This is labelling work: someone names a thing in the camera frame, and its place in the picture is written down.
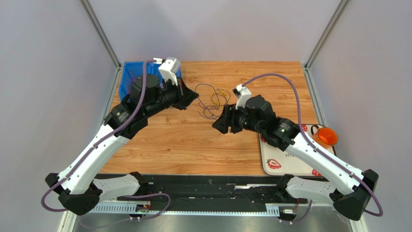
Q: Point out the right blue plastic bin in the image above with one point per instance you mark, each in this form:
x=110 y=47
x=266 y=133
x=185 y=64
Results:
x=153 y=69

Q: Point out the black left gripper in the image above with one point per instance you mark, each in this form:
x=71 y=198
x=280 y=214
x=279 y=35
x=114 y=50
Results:
x=184 y=95

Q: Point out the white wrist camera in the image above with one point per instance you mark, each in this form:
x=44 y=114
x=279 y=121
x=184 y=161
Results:
x=168 y=69
x=243 y=94

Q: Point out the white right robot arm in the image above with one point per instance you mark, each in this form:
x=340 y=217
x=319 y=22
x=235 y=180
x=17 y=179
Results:
x=348 y=189

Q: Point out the left blue plastic bin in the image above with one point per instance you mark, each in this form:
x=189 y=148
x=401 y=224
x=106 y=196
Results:
x=131 y=71

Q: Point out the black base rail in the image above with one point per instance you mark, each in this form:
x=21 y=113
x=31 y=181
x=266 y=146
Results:
x=214 y=193

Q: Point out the orange plastic cup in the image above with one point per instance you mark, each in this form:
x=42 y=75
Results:
x=324 y=136

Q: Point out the strawberry print mat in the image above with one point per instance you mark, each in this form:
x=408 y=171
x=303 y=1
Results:
x=275 y=162

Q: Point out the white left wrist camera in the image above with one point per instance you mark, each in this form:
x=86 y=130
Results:
x=168 y=69

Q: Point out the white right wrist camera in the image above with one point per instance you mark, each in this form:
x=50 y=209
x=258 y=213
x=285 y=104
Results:
x=243 y=94

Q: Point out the aluminium frame post left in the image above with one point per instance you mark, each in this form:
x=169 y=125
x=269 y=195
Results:
x=100 y=32

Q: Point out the blue plastic bin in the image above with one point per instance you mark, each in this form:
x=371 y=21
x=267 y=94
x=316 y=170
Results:
x=153 y=69
x=131 y=71

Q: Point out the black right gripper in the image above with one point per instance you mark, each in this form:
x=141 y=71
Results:
x=232 y=117

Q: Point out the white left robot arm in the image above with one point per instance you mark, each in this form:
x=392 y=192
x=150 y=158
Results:
x=78 y=186

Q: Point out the aluminium frame post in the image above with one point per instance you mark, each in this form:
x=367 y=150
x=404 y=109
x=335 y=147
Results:
x=100 y=32
x=336 y=16

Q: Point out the aluminium frame post right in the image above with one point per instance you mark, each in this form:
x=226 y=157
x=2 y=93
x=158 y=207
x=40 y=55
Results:
x=336 y=16

